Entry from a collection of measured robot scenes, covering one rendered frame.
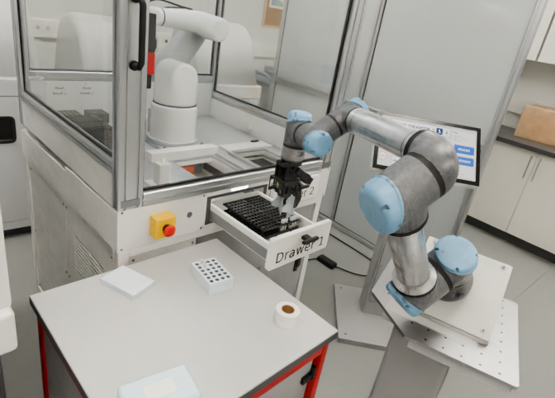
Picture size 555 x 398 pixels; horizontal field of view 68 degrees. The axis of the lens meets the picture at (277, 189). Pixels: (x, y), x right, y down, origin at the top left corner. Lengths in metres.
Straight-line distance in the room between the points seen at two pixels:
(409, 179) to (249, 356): 0.59
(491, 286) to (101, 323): 1.14
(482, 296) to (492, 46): 1.71
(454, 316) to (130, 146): 1.09
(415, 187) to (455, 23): 2.13
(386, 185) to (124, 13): 0.76
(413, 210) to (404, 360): 0.76
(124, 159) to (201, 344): 0.55
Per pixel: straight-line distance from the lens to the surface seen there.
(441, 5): 2.98
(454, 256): 1.23
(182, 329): 1.16
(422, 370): 1.53
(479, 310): 1.44
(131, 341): 1.13
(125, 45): 1.17
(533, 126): 4.31
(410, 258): 1.03
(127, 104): 1.20
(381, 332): 2.49
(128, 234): 1.35
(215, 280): 1.28
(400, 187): 0.85
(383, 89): 3.13
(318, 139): 1.15
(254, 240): 1.34
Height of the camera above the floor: 1.54
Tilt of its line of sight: 23 degrees down
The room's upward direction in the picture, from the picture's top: 10 degrees clockwise
